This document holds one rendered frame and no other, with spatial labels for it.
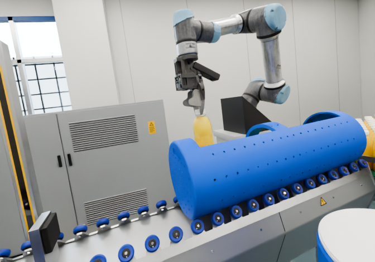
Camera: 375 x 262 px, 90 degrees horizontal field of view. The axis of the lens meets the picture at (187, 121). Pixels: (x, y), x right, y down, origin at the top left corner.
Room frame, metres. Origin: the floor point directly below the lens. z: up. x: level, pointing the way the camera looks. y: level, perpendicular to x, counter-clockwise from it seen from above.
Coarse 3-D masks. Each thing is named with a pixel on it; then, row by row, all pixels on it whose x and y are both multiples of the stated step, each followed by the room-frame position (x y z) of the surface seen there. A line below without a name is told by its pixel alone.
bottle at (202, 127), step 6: (198, 114) 0.69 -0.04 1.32; (204, 114) 0.69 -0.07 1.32; (198, 120) 0.68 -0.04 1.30; (204, 120) 0.67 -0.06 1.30; (198, 126) 0.67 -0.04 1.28; (204, 126) 0.67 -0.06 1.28; (210, 126) 0.68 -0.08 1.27; (198, 132) 0.67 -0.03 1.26; (204, 132) 0.67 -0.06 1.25; (210, 132) 0.68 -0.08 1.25; (198, 138) 0.68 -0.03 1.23; (204, 138) 0.67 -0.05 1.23; (210, 138) 0.68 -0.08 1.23; (198, 144) 0.68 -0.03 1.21; (204, 144) 0.67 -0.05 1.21; (210, 144) 0.67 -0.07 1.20
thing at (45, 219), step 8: (40, 216) 0.54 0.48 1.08; (48, 216) 0.54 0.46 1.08; (56, 216) 0.56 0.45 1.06; (40, 224) 0.50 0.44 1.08; (48, 224) 0.50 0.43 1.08; (56, 224) 0.55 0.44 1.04; (32, 232) 0.47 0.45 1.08; (40, 232) 0.48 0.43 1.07; (48, 232) 0.49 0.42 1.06; (56, 232) 0.54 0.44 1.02; (32, 240) 0.47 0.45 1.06; (40, 240) 0.47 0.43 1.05; (48, 240) 0.49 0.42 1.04; (56, 240) 0.53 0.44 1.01; (32, 248) 0.47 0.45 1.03; (40, 248) 0.47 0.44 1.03; (48, 248) 0.48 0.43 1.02; (56, 248) 0.55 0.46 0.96; (40, 256) 0.47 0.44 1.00; (48, 256) 0.49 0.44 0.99; (56, 256) 0.54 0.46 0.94
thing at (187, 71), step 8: (184, 56) 0.66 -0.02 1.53; (192, 56) 0.66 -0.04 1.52; (176, 64) 0.68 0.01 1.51; (184, 64) 0.67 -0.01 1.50; (192, 64) 0.68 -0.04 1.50; (176, 72) 0.69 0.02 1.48; (184, 72) 0.67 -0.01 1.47; (192, 72) 0.66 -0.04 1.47; (176, 80) 0.69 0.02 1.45; (184, 80) 0.65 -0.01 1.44; (192, 80) 0.66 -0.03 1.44; (176, 88) 0.71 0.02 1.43; (184, 88) 0.65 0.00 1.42; (192, 88) 0.66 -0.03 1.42
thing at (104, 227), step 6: (162, 210) 0.72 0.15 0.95; (144, 216) 0.70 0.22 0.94; (120, 222) 0.67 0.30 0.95; (126, 222) 0.69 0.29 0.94; (102, 228) 0.64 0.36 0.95; (108, 228) 0.66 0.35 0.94; (78, 234) 0.62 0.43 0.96; (84, 234) 0.63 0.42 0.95; (90, 234) 0.65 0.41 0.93; (60, 240) 0.60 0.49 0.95; (72, 240) 0.63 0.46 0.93; (24, 252) 0.56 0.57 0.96; (30, 252) 0.57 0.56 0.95; (0, 258) 0.54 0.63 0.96; (6, 258) 0.55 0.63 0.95; (12, 258) 0.57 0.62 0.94; (18, 258) 0.57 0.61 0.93
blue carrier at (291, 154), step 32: (256, 128) 0.85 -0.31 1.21; (288, 128) 0.76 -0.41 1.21; (320, 128) 0.78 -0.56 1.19; (352, 128) 0.83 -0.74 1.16; (192, 160) 0.57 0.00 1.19; (224, 160) 0.60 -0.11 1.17; (256, 160) 0.63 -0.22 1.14; (288, 160) 0.67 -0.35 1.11; (320, 160) 0.73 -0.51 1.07; (352, 160) 0.84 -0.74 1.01; (192, 192) 0.55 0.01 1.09; (224, 192) 0.57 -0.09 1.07; (256, 192) 0.64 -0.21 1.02
